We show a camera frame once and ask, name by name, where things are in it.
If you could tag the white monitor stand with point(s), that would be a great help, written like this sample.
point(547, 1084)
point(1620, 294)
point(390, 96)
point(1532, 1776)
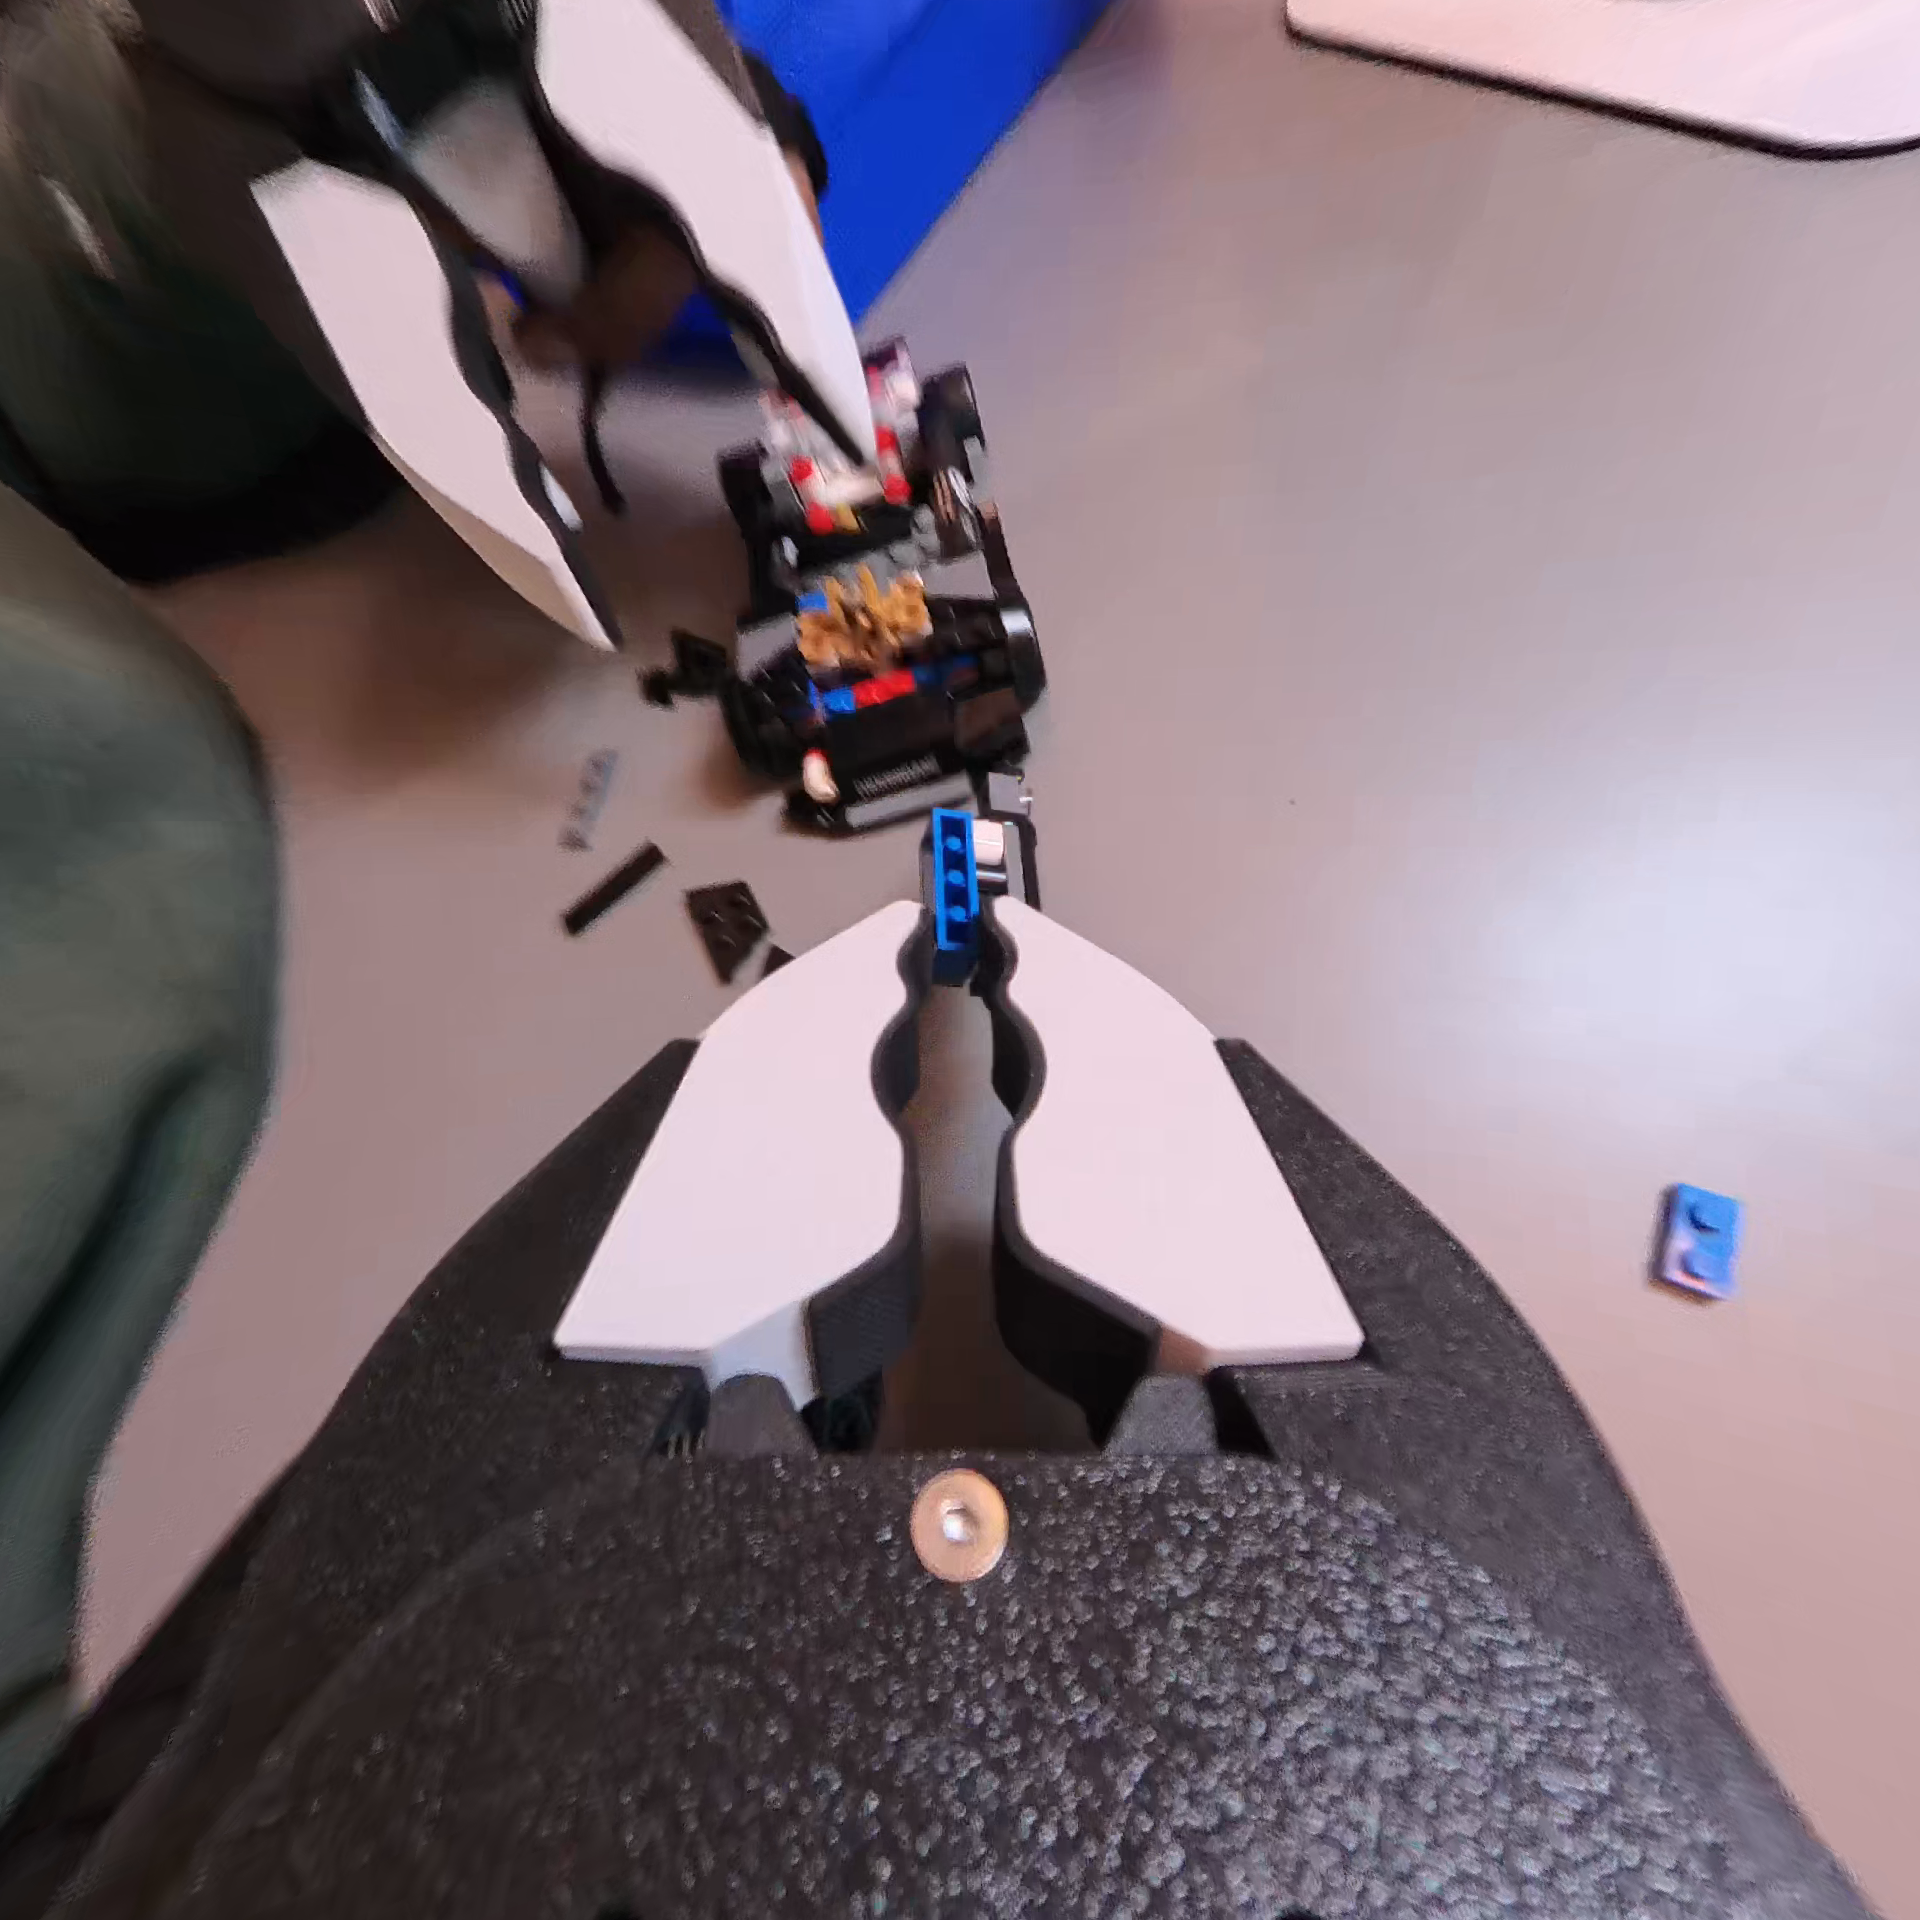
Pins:
point(1648, 61)

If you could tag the small blue lego plate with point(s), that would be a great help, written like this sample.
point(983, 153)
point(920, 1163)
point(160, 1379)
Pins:
point(1695, 1237)

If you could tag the black lego wedge plate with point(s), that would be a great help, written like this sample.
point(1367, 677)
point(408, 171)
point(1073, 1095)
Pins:
point(728, 934)

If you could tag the grey lego plate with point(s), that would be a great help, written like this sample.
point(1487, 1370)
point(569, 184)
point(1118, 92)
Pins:
point(593, 805)

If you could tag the person's green sweater torso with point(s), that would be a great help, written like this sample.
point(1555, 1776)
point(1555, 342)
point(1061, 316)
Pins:
point(122, 1047)

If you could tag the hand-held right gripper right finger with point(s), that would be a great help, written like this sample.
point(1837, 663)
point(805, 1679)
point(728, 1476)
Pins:
point(1171, 1199)

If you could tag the blue plastic bin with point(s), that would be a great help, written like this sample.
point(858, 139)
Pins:
point(928, 139)

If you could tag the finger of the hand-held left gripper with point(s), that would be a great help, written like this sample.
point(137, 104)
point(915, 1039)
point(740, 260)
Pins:
point(390, 324)
point(705, 139)

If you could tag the blue and black lego assembly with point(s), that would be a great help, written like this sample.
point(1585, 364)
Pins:
point(954, 884)

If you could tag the black lego bar tile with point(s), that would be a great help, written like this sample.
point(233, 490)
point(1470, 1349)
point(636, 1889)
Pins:
point(612, 884)

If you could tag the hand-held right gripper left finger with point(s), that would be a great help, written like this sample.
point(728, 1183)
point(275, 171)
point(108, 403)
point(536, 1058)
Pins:
point(755, 1199)

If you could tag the person's left forearm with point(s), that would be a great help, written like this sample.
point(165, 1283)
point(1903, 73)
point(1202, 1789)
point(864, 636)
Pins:
point(151, 296)

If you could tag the black lego car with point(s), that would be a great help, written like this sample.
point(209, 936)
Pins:
point(883, 597)

